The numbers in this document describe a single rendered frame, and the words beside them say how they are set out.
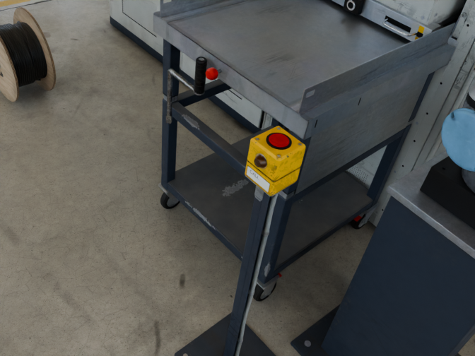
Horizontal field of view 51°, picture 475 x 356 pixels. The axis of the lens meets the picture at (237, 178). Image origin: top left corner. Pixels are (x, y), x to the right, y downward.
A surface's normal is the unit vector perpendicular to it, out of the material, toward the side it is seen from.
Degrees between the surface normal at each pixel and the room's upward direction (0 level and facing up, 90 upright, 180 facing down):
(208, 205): 0
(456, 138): 97
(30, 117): 0
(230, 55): 0
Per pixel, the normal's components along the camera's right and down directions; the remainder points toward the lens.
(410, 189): 0.11, -0.73
